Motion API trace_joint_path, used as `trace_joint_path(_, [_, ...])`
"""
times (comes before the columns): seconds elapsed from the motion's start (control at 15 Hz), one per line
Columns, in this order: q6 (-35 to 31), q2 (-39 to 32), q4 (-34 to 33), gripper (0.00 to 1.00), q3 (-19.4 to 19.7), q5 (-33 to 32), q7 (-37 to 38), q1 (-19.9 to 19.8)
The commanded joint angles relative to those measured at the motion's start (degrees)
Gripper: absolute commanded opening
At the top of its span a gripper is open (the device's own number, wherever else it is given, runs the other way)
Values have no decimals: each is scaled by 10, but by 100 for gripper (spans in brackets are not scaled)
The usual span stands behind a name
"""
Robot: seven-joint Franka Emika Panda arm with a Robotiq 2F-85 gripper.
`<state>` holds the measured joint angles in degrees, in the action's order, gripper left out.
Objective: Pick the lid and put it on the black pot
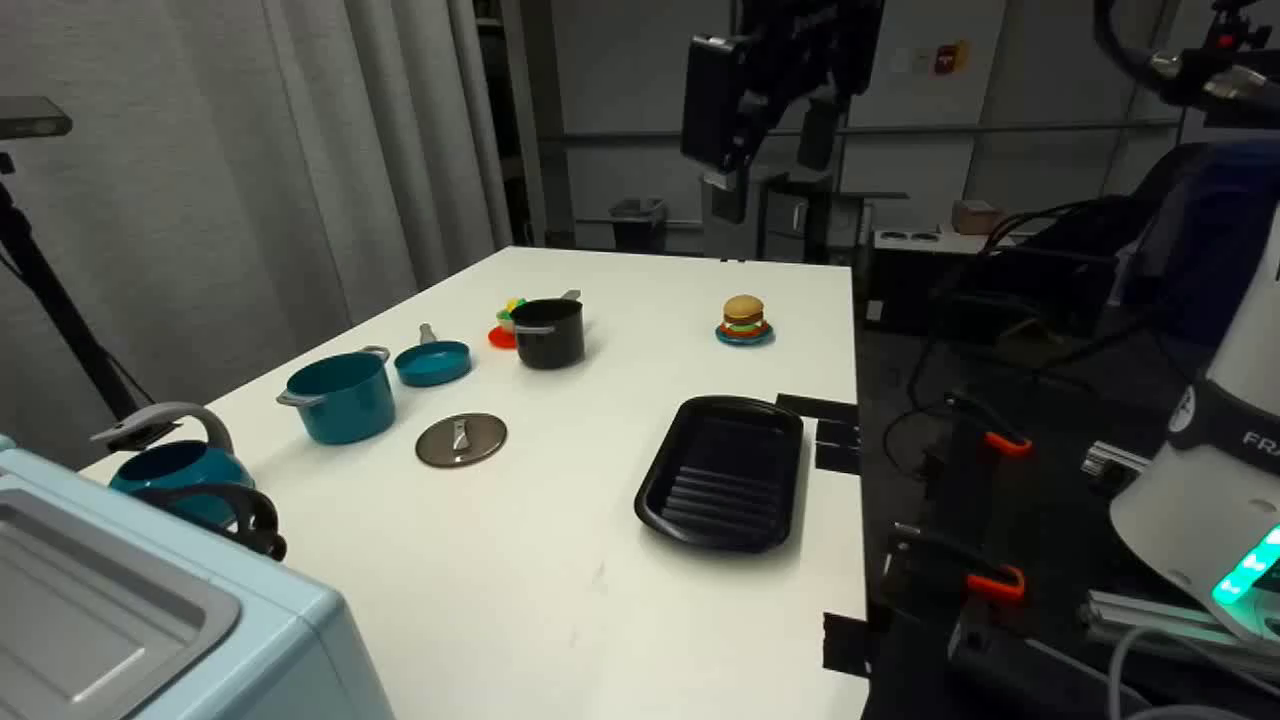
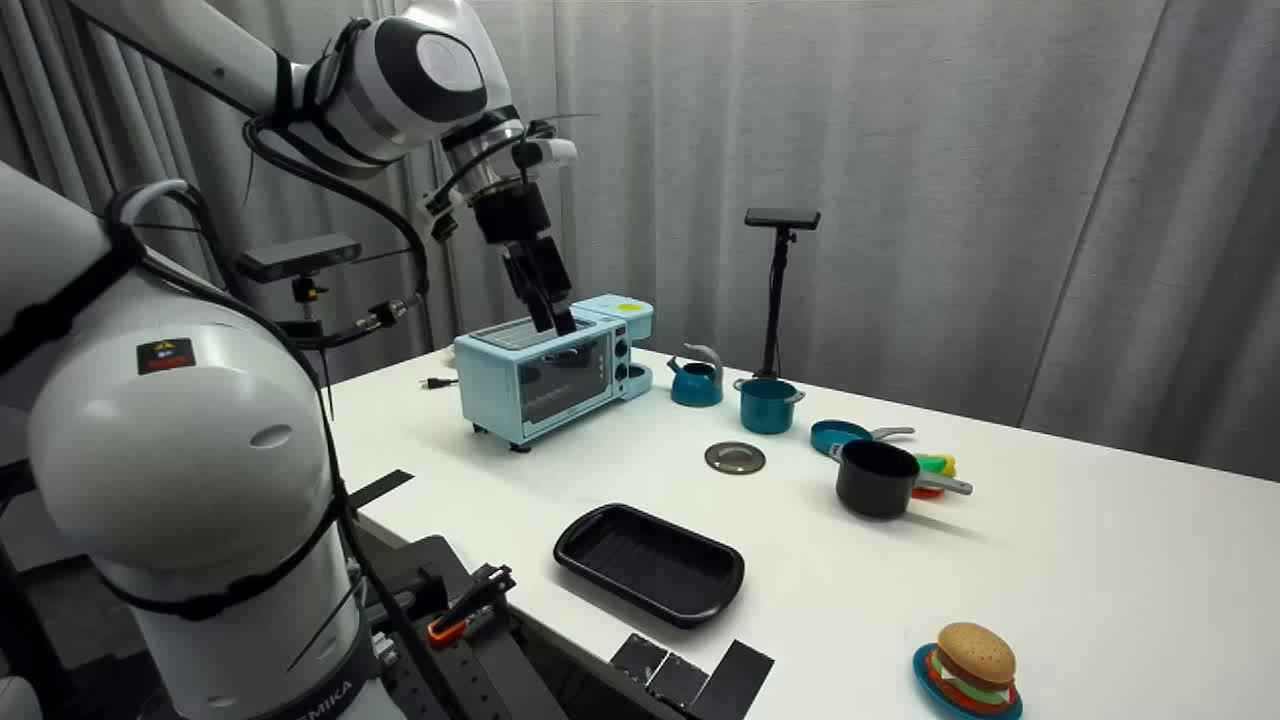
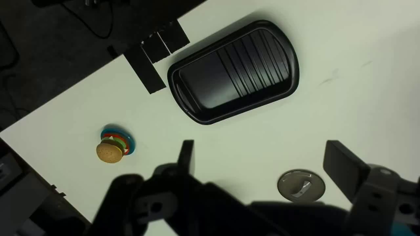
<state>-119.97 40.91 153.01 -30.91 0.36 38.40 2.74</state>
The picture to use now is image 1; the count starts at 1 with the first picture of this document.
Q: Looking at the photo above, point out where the black grill tray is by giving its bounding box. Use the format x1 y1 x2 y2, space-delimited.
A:
633 396 802 550

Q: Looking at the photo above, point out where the orange handled clamp near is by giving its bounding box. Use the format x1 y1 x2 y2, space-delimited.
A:
884 522 1028 604

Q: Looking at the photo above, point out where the toy burger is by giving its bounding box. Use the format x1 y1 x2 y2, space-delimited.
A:
721 296 766 334

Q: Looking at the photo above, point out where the round silver pot lid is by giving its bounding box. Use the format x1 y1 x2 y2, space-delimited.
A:
414 410 506 468

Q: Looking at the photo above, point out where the small teal pan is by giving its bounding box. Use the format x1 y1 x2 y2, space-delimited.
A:
391 323 471 386

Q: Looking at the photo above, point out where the teal burger plate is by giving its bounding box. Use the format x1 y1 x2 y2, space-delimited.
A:
716 323 776 347

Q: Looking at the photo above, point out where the black pot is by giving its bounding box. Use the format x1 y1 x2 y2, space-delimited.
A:
513 298 585 372

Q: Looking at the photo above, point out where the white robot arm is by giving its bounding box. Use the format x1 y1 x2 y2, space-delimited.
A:
678 18 1280 643

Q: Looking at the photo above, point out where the teal pot with handles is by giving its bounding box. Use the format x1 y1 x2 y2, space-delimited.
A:
281 343 395 445

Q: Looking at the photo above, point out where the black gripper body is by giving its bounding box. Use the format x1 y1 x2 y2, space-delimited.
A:
678 36 787 225

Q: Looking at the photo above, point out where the orange handled clamp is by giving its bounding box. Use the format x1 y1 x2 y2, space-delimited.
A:
940 390 1037 458
884 522 1028 604

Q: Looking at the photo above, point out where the teal kettle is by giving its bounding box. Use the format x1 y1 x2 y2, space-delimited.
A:
94 400 287 560

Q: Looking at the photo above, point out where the light blue toaster oven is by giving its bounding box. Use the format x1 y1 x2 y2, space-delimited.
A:
0 440 391 720

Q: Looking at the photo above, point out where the black camera tripod stand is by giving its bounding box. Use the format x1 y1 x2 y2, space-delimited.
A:
0 97 143 421

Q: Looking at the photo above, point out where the orange handled clamp far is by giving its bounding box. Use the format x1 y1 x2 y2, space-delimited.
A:
940 390 1037 458

